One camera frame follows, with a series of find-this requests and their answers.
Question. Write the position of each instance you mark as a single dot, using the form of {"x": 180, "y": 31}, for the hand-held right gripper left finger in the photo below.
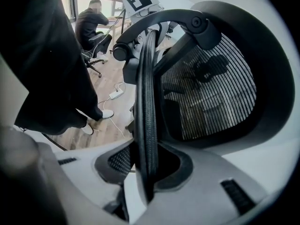
{"x": 79, "y": 172}

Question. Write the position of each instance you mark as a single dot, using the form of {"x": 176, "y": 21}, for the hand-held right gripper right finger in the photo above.
{"x": 211, "y": 186}

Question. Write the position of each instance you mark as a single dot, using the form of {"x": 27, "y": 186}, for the black mesh office chair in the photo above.
{"x": 211, "y": 83}

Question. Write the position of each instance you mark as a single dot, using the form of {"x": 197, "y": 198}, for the wooden desk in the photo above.
{"x": 117, "y": 23}

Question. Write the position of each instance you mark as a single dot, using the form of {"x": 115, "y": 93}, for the black swivel chair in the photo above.
{"x": 96, "y": 55}

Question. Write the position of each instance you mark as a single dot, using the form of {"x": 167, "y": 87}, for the person's white shoe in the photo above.
{"x": 107, "y": 113}
{"x": 88, "y": 128}

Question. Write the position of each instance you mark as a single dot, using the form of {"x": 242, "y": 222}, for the white power strip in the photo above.
{"x": 116, "y": 94}

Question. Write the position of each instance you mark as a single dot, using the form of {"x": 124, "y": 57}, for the person's black trousers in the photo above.
{"x": 47, "y": 67}

